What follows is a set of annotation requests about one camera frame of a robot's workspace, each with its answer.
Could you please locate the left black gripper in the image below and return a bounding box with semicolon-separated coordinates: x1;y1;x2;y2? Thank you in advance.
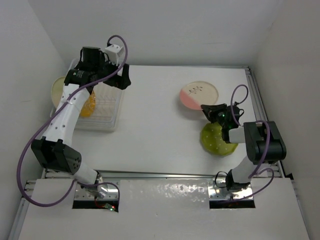
93;55;130;90

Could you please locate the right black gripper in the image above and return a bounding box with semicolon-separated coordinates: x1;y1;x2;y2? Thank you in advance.
201;103;228;129

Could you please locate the green dotted plate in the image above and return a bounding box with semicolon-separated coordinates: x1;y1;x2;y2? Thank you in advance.
200;122;239;157

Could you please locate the white pink floral plate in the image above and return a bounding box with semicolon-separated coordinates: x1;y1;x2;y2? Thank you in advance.
179;81;219;111

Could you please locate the orange dotted plate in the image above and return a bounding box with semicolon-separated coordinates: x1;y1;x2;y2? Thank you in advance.
79;90;96;118

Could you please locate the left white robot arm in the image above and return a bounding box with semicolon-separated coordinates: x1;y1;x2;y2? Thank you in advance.
30;43;131;186

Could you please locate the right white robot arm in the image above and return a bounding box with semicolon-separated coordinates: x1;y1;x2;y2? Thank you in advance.
201;103;287;191

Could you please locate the cream round plate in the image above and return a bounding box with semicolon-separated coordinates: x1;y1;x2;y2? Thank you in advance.
51;76;65;108

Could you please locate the white foreground cover board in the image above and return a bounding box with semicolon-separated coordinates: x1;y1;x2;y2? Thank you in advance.
19;178;309;240

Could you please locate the small green circuit board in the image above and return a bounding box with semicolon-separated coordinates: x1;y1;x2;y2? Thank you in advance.
94;199;116;212

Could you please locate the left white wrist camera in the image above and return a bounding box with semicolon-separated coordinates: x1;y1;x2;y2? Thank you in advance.
104;44;124;66

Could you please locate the white wire dish rack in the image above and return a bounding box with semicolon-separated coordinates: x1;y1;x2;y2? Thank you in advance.
50;58;124;131

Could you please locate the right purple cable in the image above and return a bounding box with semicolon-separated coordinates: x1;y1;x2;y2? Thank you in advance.
228;84;275;202

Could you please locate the purple cable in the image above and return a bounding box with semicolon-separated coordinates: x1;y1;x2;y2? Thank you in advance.
228;84;275;202
16;34;130;212

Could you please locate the front aluminium frame rail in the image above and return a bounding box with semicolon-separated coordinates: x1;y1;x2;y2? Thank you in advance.
43;167;283;180

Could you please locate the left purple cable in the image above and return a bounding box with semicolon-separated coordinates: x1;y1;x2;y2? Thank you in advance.
16;34;130;212

